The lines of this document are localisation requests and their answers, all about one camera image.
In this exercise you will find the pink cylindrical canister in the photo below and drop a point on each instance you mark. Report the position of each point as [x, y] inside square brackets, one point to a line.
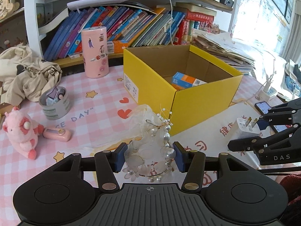
[95, 52]

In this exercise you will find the grey tape roll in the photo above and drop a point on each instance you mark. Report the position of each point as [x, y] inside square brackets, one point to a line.
[57, 110]

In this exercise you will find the orange white small box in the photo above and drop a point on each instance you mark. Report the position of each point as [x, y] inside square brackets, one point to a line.
[116, 47]

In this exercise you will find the white wooden bookshelf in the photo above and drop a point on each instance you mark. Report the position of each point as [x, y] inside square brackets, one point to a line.
[33, 16]

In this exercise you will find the white power adapter plug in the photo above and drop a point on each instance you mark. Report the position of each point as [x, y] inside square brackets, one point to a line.
[247, 128]

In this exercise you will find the stack of papers and booklets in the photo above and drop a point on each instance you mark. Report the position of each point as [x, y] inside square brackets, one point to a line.
[223, 47]

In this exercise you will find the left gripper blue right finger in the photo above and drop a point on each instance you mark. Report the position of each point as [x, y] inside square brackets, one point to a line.
[192, 163]

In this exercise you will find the row of colourful books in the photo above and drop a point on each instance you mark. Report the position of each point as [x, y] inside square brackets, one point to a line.
[140, 27]

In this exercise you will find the pearl flower hair accessory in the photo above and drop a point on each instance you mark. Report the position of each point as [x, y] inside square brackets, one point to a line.
[149, 156]

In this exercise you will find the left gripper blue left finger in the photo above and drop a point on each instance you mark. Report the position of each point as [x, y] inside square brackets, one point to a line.
[106, 164]

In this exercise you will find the beige crumpled cloth bag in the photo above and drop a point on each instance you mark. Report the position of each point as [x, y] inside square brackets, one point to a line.
[26, 77]

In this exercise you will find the brown checkered chess board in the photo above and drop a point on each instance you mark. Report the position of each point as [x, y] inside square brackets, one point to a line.
[5, 107]

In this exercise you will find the pink checkered desk mat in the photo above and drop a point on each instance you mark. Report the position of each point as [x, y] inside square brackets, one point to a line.
[98, 116]

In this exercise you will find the orange blue toothpaste box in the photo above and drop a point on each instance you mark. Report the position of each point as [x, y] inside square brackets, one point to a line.
[181, 81]

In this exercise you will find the white desk lamp bar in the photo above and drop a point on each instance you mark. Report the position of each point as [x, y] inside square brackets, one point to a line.
[79, 4]

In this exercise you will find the pink plush pig toy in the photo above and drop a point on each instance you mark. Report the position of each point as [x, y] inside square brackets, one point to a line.
[22, 132]

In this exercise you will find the alphabet wall poster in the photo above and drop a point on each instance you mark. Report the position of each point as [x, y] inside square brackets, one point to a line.
[264, 23]

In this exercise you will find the yellow cardboard box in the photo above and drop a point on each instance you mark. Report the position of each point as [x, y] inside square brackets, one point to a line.
[148, 73]

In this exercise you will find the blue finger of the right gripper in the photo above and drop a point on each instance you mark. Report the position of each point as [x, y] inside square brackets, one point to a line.
[245, 144]
[263, 124]

